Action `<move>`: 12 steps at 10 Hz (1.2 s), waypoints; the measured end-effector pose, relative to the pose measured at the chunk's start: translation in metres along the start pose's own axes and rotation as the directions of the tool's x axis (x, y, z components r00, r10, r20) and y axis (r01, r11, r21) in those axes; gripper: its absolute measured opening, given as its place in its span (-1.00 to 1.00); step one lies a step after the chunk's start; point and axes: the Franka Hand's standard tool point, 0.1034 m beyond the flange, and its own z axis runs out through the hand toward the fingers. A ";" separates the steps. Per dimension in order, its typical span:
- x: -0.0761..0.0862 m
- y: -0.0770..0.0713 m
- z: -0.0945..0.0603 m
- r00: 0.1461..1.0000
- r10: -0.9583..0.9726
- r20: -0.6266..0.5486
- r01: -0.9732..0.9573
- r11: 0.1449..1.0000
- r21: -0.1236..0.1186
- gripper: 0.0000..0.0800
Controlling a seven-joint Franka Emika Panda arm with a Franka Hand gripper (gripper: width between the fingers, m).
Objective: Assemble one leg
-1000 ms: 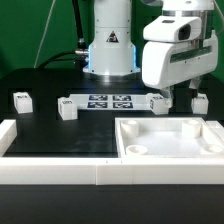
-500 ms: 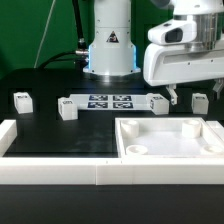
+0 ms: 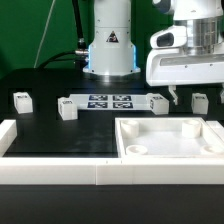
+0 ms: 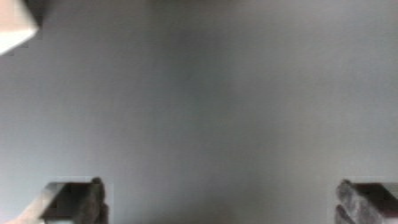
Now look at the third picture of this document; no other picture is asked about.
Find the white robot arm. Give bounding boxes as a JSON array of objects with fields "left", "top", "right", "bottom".
[{"left": 83, "top": 0, "right": 224, "bottom": 93}]

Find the black thick cable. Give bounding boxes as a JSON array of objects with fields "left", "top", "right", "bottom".
[{"left": 37, "top": 0, "right": 90, "bottom": 70}]

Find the white square tabletop part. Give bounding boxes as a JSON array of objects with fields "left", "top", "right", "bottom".
[{"left": 115, "top": 117, "right": 224, "bottom": 158}]

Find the white U-shaped fence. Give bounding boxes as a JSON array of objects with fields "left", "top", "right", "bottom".
[{"left": 0, "top": 120, "right": 224, "bottom": 185}]

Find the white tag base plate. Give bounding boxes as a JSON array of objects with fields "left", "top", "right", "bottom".
[{"left": 70, "top": 94, "right": 150, "bottom": 111}]

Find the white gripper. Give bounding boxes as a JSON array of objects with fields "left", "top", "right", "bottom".
[{"left": 146, "top": 49, "right": 224, "bottom": 105}]

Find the thin grey cable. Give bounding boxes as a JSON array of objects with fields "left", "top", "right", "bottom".
[{"left": 33, "top": 0, "right": 57, "bottom": 69}]

